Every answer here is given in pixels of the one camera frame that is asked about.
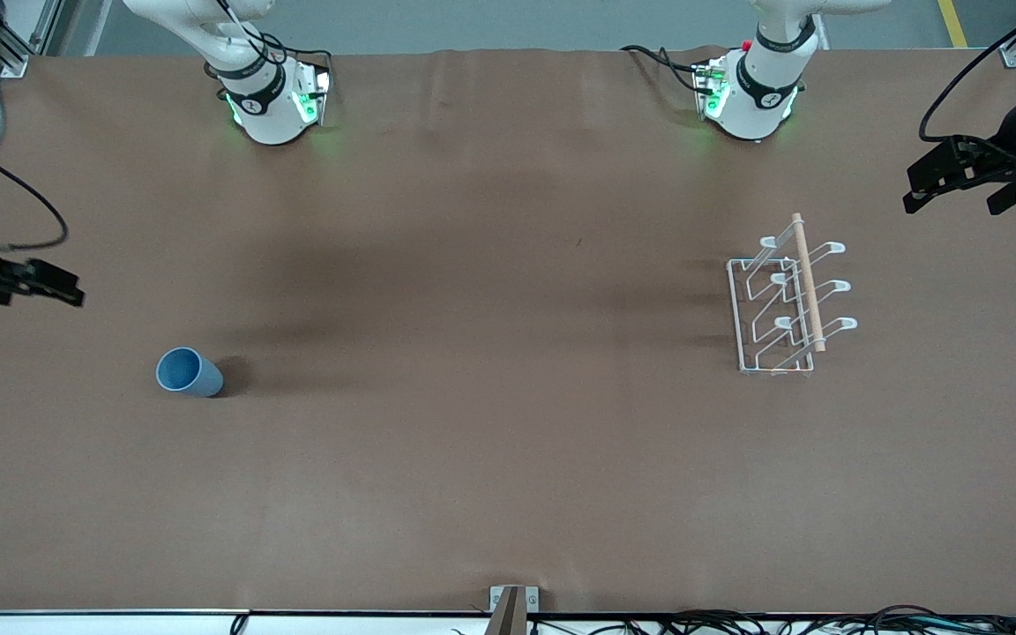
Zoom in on blue plastic cup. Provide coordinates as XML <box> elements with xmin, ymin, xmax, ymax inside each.
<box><xmin>155</xmin><ymin>347</ymin><xmax>225</xmax><ymax>399</ymax></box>

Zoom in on brown table mat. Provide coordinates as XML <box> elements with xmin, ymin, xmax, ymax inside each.
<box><xmin>0</xmin><ymin>49</ymin><xmax>1016</xmax><ymax>616</ymax></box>

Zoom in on white wire cup holder rack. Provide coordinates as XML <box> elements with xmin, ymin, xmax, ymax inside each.
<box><xmin>727</xmin><ymin>212</ymin><xmax>859</xmax><ymax>377</ymax></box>

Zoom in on black left base cable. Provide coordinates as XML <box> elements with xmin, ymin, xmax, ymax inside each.
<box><xmin>621</xmin><ymin>44</ymin><xmax>710</xmax><ymax>93</ymax></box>

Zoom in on black base cable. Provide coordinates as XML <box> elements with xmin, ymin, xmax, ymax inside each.
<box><xmin>621</xmin><ymin>44</ymin><xmax>710</xmax><ymax>93</ymax></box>
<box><xmin>208</xmin><ymin>0</ymin><xmax>337</xmax><ymax>76</ymax></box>

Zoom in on black right base cable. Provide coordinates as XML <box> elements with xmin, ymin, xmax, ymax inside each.
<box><xmin>208</xmin><ymin>0</ymin><xmax>337</xmax><ymax>76</ymax></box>

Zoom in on tangled black cables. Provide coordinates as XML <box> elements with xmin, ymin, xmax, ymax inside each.
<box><xmin>526</xmin><ymin>604</ymin><xmax>1016</xmax><ymax>635</ymax></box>

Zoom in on small metal bracket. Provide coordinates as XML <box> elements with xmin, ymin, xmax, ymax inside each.
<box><xmin>489</xmin><ymin>586</ymin><xmax>540</xmax><ymax>614</ymax></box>

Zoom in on brown wooden post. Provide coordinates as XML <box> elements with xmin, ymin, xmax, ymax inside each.
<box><xmin>483</xmin><ymin>586</ymin><xmax>528</xmax><ymax>635</ymax></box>

